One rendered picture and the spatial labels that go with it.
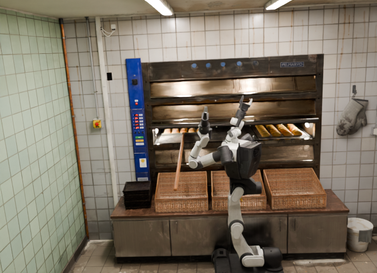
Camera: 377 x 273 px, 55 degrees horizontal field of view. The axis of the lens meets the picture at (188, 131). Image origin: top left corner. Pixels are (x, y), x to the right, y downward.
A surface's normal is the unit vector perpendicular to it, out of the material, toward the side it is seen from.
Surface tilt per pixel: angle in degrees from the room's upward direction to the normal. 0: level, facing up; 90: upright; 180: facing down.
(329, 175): 90
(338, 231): 90
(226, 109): 70
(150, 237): 90
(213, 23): 90
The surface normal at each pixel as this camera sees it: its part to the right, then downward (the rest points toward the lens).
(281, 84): -0.06, -0.12
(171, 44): -0.04, 0.22
